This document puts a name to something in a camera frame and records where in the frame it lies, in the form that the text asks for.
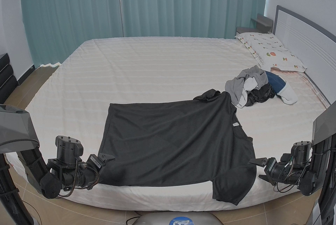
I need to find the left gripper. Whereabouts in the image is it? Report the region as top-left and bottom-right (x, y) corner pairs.
(77, 153), (116, 190)

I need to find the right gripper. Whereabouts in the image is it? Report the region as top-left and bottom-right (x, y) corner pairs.
(248, 157), (288, 185)

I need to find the black T-shirt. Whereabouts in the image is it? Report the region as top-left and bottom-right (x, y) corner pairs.
(97, 89), (258, 206)

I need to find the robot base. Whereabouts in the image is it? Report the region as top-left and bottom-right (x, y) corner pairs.
(131, 212), (224, 225)

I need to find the pile of clothes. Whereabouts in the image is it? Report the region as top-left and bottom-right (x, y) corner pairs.
(225, 66), (299, 109)

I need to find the bed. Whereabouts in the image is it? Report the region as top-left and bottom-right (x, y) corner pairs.
(5, 5), (336, 212)

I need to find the white printed pillow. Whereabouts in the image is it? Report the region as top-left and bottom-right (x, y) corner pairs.
(234, 32), (308, 73)

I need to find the black chest of drawers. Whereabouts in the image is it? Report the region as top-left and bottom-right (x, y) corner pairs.
(0, 53), (19, 105)

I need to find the grey bedside table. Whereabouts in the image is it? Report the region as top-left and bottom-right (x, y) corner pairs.
(236, 14), (274, 35)

